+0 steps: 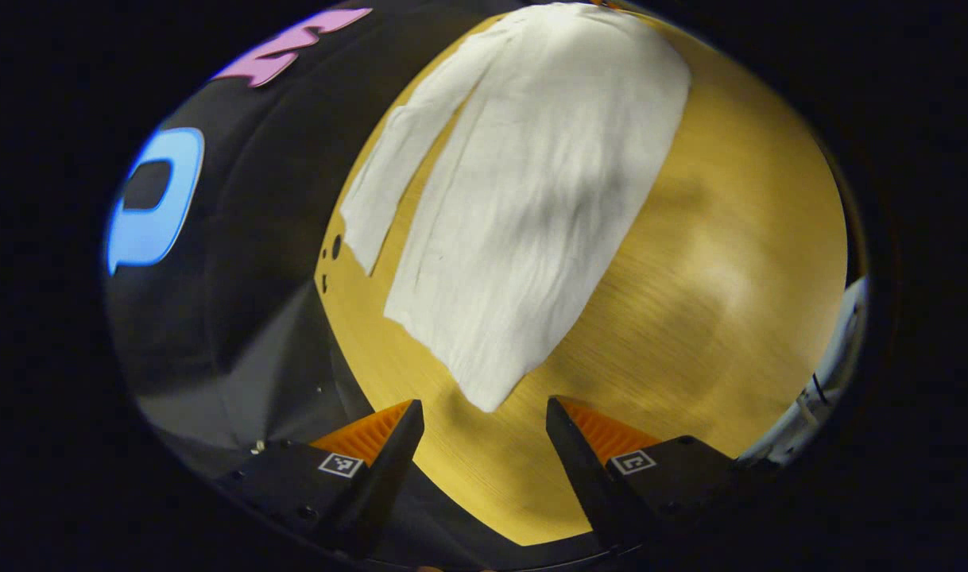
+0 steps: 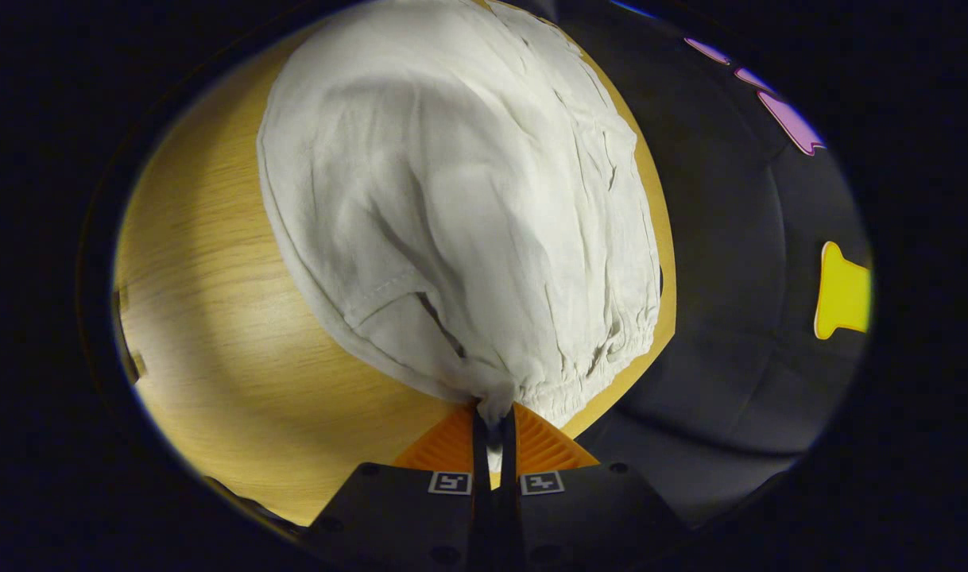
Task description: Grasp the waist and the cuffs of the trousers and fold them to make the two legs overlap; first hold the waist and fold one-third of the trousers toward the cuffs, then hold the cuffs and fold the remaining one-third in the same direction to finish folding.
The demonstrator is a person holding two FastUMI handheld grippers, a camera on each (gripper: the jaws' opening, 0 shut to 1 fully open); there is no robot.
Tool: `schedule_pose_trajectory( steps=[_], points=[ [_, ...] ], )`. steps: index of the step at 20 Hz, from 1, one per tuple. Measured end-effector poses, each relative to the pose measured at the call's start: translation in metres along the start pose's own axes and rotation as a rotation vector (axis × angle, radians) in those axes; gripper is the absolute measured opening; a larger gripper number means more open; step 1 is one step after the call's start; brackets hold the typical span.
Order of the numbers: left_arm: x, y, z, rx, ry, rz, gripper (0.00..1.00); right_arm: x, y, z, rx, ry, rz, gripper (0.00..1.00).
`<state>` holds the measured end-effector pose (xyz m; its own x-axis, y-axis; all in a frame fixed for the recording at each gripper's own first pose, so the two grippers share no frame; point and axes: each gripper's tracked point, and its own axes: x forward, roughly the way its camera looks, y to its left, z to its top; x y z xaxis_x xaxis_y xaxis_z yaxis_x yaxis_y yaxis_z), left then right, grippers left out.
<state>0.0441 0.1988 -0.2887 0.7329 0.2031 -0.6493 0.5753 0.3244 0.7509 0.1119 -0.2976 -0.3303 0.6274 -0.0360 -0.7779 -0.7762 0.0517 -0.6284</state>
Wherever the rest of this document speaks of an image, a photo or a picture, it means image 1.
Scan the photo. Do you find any black backdrop cloth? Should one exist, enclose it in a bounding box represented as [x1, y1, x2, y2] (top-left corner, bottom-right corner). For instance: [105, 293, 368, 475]
[105, 0, 532, 509]

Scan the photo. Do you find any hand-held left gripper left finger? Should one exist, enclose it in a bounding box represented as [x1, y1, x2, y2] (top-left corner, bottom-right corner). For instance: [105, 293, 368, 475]
[214, 400, 425, 557]

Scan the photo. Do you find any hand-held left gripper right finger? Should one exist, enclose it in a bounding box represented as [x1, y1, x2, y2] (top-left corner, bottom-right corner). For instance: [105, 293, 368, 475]
[546, 396, 751, 553]

